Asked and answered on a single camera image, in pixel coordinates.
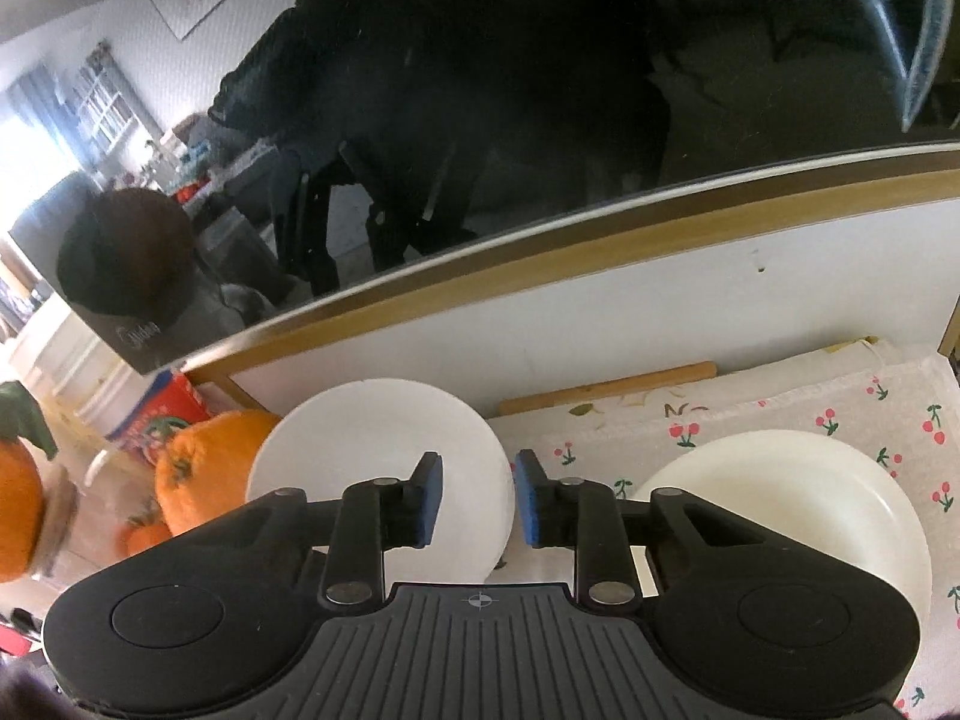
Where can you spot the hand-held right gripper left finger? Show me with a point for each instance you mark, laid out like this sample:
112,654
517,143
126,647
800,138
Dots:
429,501

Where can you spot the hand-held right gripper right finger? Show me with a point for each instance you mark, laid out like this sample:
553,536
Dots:
529,501

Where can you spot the cream white bowl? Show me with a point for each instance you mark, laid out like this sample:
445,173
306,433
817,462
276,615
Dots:
787,510

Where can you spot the wooden stick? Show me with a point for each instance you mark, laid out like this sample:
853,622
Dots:
615,390

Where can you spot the white wood-edged shelf board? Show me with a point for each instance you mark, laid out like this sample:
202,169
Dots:
600,315

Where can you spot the orange with bumpy top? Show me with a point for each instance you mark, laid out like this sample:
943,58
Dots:
217,465

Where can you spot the red blue printed box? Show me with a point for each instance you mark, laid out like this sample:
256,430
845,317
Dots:
161,412

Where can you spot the glass jar of small oranges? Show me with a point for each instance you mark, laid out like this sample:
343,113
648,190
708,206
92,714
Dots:
112,517

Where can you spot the cherry print tablecloth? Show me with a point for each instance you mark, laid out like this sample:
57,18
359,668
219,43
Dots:
900,405

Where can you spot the black microwave oven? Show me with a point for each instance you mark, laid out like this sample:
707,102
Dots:
525,90

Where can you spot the large orange with leaves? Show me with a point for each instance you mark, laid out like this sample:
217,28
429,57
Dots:
15,510

